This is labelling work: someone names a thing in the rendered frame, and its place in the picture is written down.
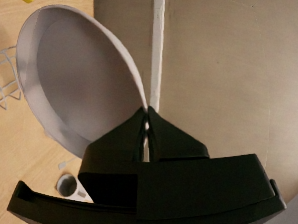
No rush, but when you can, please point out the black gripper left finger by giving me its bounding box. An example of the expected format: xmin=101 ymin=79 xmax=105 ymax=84
xmin=82 ymin=106 xmax=145 ymax=162

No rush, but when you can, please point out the white mug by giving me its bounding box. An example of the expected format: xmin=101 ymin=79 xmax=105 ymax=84
xmin=57 ymin=174 xmax=92 ymax=201

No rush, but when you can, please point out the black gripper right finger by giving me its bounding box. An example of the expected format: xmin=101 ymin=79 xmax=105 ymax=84
xmin=148 ymin=106 xmax=210 ymax=162

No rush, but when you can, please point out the white round plate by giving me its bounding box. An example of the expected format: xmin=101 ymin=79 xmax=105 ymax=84
xmin=16 ymin=4 xmax=148 ymax=160

